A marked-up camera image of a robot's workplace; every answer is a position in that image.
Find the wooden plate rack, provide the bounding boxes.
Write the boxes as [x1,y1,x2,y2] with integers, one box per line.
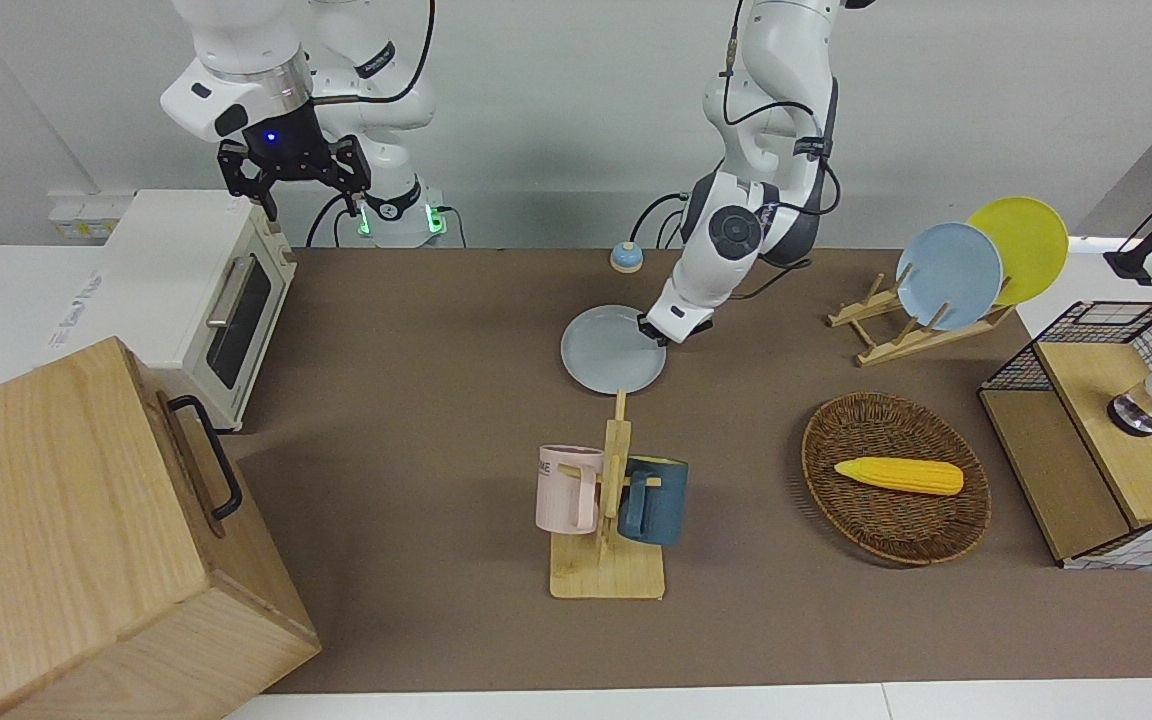
[826,272,1017,368]

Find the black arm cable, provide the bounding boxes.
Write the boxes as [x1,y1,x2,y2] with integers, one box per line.
[721,0,843,216]
[311,0,437,106]

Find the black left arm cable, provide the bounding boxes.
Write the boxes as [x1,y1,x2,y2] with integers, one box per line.
[721,0,843,216]

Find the wooden wire grid shelf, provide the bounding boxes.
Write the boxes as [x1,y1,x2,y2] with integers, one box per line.
[978,300,1152,571]

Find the toaster oven door handle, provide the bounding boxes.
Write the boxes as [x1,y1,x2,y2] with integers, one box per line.
[204,255,259,329]

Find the black cabinet handle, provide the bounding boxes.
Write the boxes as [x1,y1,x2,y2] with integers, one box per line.
[168,395,244,521]

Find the wooden box cabinet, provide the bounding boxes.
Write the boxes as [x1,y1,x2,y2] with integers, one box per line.
[0,337,322,720]

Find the white toaster oven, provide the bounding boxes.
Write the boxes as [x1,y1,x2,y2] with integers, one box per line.
[101,190,299,433]

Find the wooden mug rack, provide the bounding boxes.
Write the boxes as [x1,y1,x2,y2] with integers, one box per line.
[548,388,667,601]

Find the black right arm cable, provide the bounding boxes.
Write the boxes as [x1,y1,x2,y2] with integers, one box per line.
[311,0,437,106]

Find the yellow plate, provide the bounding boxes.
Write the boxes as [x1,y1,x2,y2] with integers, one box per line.
[966,196,1070,307]

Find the light blue plate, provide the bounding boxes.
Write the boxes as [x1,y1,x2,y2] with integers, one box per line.
[896,222,1005,332]

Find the brown table mat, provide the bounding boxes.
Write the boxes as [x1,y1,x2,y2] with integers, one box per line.
[221,247,1152,696]

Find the yellow corn cob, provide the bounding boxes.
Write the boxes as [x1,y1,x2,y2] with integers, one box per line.
[833,457,965,497]

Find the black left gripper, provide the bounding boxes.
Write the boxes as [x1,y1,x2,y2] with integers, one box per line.
[639,314,715,347]

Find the gray round plate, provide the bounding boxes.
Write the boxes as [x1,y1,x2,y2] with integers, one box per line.
[561,305,669,396]

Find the pink mug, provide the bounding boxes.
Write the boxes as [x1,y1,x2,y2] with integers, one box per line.
[535,445,605,536]

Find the dark blue mug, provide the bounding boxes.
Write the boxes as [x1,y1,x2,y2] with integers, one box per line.
[619,456,689,547]

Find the brown wicker basket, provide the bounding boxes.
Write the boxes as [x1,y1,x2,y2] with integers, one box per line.
[801,392,993,567]

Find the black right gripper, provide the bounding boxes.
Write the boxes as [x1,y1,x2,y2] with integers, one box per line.
[218,100,372,223]

